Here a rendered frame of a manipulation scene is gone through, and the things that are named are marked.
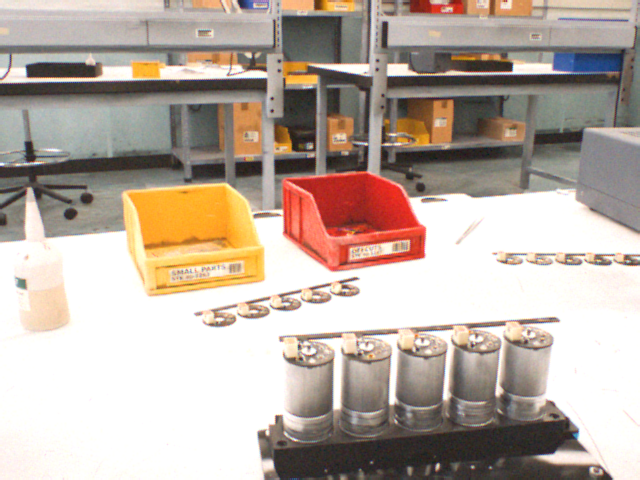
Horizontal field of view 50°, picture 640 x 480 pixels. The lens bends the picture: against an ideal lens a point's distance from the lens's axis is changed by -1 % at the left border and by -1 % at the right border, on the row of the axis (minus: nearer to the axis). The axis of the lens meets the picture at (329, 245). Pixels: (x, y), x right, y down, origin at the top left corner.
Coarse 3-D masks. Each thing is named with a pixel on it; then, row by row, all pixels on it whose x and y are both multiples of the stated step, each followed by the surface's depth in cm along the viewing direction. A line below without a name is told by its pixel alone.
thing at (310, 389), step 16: (304, 352) 33; (288, 368) 32; (304, 368) 32; (320, 368) 32; (288, 384) 32; (304, 384) 32; (320, 384) 32; (288, 400) 33; (304, 400) 32; (320, 400) 32; (288, 416) 33; (304, 416) 33; (320, 416) 33; (288, 432) 33; (304, 432) 33; (320, 432) 33
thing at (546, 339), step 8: (536, 328) 36; (504, 336) 35; (536, 336) 35; (544, 336) 35; (552, 336) 35; (512, 344) 34; (520, 344) 34; (528, 344) 34; (536, 344) 34; (544, 344) 34
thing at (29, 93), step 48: (0, 48) 225; (48, 48) 230; (96, 48) 236; (144, 48) 242; (192, 48) 248; (240, 48) 255; (0, 96) 232; (48, 96) 237; (96, 96) 243; (144, 96) 250; (192, 96) 256; (240, 96) 263
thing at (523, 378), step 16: (528, 336) 35; (512, 352) 34; (528, 352) 34; (544, 352) 34; (512, 368) 35; (528, 368) 34; (544, 368) 34; (512, 384) 35; (528, 384) 34; (544, 384) 35; (496, 400) 36; (512, 400) 35; (528, 400) 35; (544, 400) 35; (512, 416) 35; (528, 416) 35
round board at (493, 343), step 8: (480, 336) 35; (488, 336) 35; (496, 336) 35; (456, 344) 34; (472, 344) 34; (480, 344) 34; (488, 344) 34; (496, 344) 34; (472, 352) 33; (480, 352) 33; (488, 352) 33
